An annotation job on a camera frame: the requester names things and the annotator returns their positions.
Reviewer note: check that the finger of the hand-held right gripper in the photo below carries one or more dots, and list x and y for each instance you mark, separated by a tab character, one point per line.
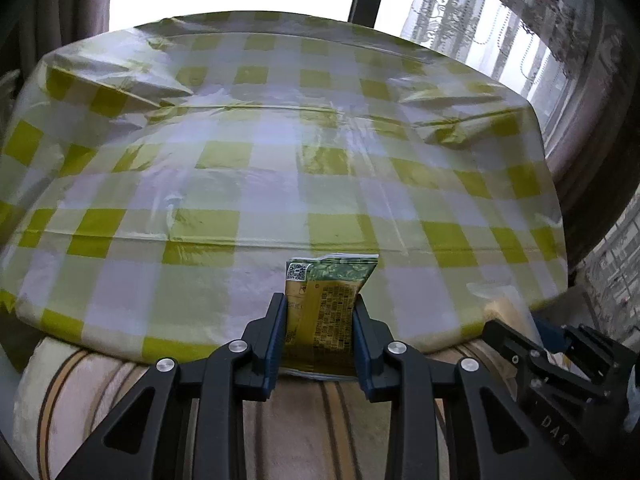
605	365
530	365

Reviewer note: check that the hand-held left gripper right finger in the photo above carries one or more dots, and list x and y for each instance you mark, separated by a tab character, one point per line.
361	350

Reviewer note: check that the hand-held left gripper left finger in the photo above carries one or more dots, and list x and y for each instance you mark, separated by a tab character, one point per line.
276	340

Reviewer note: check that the green tan snack packet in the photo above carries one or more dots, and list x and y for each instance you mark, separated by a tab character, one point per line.
325	320

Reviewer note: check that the bread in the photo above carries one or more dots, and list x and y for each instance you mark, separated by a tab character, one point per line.
510	310

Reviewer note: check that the striped beige towel cushion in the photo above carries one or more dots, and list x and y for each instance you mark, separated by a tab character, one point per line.
320	435

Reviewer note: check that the green checked plastic tablecloth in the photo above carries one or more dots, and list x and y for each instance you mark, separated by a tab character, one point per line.
150	185

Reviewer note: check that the grey drape curtain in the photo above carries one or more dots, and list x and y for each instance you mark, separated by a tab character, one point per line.
600	160
65	10

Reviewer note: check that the white lace curtain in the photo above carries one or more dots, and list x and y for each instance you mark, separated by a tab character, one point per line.
450	10

